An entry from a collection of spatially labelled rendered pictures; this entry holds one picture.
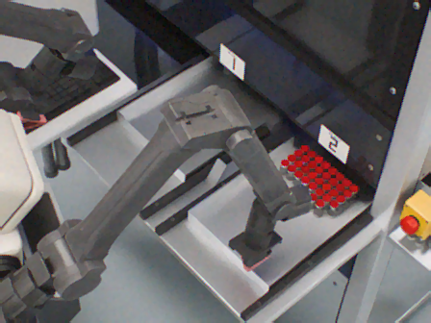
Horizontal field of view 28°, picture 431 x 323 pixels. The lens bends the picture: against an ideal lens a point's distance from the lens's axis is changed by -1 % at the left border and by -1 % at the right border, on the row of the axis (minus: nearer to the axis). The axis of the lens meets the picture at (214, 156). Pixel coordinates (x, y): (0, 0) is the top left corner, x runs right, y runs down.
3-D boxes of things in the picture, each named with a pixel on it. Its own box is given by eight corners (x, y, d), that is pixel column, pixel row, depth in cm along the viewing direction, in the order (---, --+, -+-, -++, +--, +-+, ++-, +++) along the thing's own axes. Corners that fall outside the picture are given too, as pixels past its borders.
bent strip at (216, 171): (217, 173, 206) (218, 158, 202) (225, 181, 205) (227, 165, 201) (171, 204, 200) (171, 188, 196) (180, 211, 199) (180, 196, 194)
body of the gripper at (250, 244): (281, 244, 182) (290, 221, 177) (247, 266, 176) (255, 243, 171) (260, 225, 185) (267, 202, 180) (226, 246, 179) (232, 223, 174)
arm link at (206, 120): (171, 76, 126) (204, 128, 122) (232, 83, 137) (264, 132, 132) (28, 254, 149) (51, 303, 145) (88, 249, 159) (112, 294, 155)
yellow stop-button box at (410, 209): (418, 203, 193) (425, 184, 187) (443, 223, 190) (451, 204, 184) (396, 221, 190) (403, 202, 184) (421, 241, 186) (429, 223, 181)
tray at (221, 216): (291, 145, 213) (293, 136, 210) (370, 210, 201) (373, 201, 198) (188, 219, 198) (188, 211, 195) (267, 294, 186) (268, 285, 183)
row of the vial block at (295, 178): (283, 169, 208) (285, 157, 204) (338, 215, 200) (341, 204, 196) (276, 174, 207) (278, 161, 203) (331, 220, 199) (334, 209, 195)
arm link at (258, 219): (247, 197, 172) (264, 216, 169) (276, 187, 175) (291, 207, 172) (241, 220, 177) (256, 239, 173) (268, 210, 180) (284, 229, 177)
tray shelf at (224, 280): (206, 54, 235) (206, 49, 233) (402, 215, 203) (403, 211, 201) (61, 141, 213) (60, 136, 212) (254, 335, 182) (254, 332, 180)
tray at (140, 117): (218, 59, 231) (219, 50, 228) (287, 115, 219) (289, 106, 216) (116, 120, 216) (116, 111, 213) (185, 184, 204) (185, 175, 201)
